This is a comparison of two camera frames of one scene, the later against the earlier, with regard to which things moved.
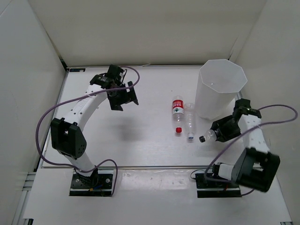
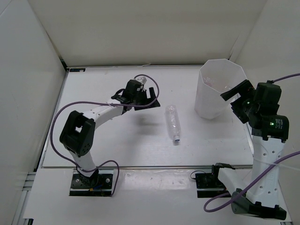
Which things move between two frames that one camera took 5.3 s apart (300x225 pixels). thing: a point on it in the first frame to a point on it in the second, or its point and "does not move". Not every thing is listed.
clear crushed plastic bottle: x=190 y=109 to x=172 y=118
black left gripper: x=115 y=104 to x=156 y=104
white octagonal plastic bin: x=219 y=80 does not move
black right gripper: x=226 y=135 to x=250 y=93
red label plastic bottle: x=177 y=103 to x=142 y=80
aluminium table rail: x=123 y=167 does not move
